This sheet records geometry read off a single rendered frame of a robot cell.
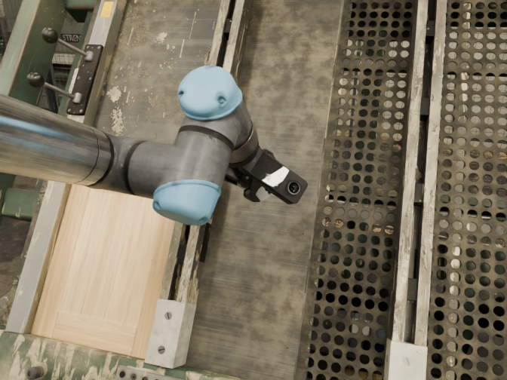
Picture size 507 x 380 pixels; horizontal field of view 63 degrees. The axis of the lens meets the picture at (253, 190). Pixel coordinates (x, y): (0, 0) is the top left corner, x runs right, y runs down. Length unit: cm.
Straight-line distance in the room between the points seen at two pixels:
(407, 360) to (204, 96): 57
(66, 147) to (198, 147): 14
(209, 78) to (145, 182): 15
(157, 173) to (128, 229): 50
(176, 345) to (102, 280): 25
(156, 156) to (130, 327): 53
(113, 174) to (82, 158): 6
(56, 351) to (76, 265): 19
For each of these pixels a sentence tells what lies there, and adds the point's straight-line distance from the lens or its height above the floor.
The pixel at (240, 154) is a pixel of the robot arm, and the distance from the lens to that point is 61.
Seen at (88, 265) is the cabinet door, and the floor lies 102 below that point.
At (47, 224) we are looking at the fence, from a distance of 110.
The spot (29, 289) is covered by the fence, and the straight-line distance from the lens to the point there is 110.
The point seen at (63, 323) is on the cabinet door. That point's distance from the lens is 106.
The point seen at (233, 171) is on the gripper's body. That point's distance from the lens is 70.
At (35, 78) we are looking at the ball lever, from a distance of 111.
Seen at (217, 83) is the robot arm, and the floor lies 149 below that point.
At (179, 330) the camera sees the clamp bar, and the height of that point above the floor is 98.
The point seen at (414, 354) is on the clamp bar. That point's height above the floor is 101.
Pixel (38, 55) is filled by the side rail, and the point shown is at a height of 144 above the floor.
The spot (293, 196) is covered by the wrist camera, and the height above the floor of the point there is 129.
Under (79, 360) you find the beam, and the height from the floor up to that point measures 89.
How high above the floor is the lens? 157
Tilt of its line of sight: 24 degrees down
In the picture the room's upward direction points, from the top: straight up
